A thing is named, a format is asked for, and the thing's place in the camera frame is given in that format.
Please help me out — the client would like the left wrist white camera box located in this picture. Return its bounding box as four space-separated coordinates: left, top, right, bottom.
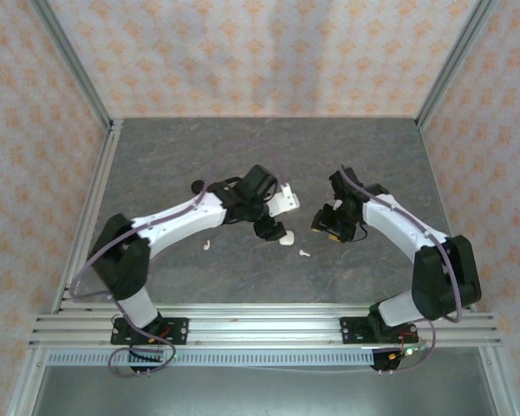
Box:
266 183 301 218

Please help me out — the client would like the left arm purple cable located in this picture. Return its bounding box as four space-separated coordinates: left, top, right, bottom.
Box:
70 145 287 379

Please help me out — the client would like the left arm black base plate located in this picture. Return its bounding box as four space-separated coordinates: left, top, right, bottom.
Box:
110 316 190 347

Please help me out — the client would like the aluminium frame leg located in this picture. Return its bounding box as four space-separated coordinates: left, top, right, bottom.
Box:
6 348 49 416
480 346 520 416

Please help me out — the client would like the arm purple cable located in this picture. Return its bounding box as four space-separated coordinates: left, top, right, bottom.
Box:
340 163 465 377
70 145 287 379

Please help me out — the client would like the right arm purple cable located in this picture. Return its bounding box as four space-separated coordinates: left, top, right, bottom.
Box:
340 163 465 377

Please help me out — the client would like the aluminium side rail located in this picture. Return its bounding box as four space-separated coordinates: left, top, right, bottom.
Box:
50 119 125 314

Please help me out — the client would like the grey slotted cable duct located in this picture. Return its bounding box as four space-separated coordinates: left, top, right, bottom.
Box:
46 348 376 368

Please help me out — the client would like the aluminium corner post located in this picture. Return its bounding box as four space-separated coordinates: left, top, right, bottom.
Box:
29 0 114 132
414 0 499 131

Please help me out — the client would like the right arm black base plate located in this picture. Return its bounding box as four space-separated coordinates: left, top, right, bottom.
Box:
340 315 418 347

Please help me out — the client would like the aluminium mounting rail beam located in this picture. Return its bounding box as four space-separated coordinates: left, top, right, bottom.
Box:
28 302 504 348

